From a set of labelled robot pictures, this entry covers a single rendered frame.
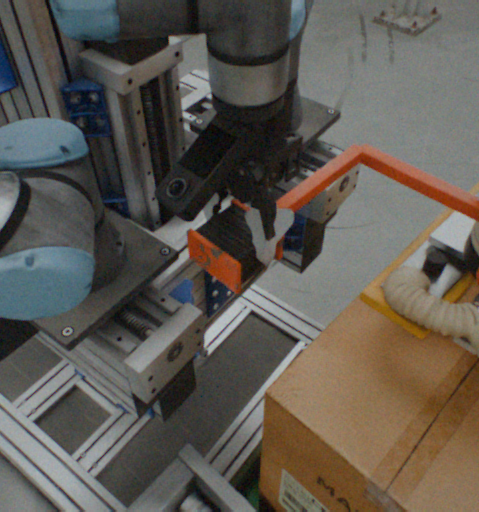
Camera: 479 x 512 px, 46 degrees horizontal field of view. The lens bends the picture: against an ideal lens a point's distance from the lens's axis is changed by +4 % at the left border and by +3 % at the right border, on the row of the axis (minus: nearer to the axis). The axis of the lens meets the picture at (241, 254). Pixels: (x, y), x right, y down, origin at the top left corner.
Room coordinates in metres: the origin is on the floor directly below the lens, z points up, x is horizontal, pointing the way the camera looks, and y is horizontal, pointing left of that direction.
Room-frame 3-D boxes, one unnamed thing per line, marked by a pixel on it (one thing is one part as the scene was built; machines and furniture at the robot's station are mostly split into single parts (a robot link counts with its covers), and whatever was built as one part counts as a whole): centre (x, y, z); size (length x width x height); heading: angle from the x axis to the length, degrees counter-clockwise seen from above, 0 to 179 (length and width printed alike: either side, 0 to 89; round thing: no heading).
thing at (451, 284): (0.57, -0.32, 1.08); 0.34 x 0.10 x 0.05; 136
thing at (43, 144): (0.57, 0.25, 1.20); 0.13 x 0.12 x 0.14; 9
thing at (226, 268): (0.47, 0.01, 1.18); 0.09 x 0.08 x 0.05; 46
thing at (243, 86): (0.48, 0.00, 1.41); 0.08 x 0.08 x 0.05
